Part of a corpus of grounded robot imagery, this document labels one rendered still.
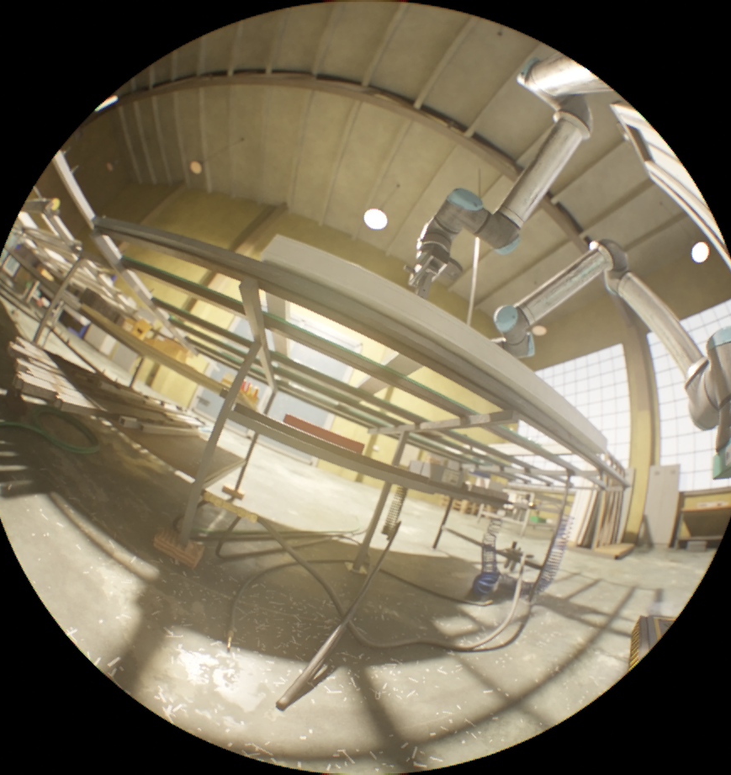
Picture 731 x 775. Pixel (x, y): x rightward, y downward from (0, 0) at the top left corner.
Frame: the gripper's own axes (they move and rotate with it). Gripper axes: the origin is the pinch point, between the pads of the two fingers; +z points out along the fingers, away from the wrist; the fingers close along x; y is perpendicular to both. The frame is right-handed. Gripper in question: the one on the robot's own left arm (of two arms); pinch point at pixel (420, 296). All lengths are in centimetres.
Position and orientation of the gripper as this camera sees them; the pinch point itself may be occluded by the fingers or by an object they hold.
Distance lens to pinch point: 59.8
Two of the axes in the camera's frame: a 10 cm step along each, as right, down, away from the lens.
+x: 2.8, -2.0, -9.4
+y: -9.0, -3.9, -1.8
